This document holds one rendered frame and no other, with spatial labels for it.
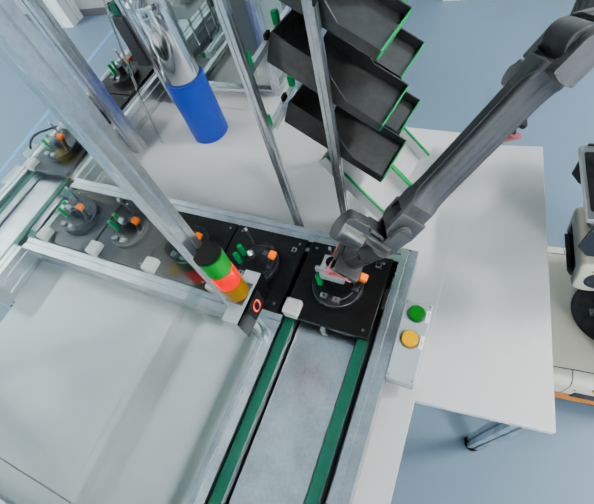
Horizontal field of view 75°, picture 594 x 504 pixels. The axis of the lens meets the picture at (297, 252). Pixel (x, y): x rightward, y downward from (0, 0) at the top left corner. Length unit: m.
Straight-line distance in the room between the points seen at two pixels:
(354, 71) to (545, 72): 0.39
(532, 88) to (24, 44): 0.65
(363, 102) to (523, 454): 1.58
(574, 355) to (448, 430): 0.59
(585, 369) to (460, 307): 0.78
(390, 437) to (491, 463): 0.95
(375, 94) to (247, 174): 0.77
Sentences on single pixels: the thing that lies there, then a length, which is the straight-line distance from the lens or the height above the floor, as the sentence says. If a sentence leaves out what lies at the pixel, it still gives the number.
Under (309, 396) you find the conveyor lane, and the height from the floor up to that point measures 0.92.
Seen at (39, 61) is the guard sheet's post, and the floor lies 1.77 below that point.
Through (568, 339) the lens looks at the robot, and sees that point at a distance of 1.87.
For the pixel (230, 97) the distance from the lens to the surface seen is 1.94.
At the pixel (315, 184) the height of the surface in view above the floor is 0.86.
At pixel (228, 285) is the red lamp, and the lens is 0.72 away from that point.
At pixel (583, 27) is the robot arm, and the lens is 0.71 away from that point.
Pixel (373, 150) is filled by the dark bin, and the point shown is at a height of 1.21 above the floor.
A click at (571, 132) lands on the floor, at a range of 2.96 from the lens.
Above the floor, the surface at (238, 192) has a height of 0.86.
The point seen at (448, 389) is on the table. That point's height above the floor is 0.86.
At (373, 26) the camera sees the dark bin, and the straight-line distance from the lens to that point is 0.81.
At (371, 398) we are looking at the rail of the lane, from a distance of 0.99.
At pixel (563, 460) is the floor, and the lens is 2.05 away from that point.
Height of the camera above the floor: 1.93
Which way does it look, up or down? 57 degrees down
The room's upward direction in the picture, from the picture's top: 22 degrees counter-clockwise
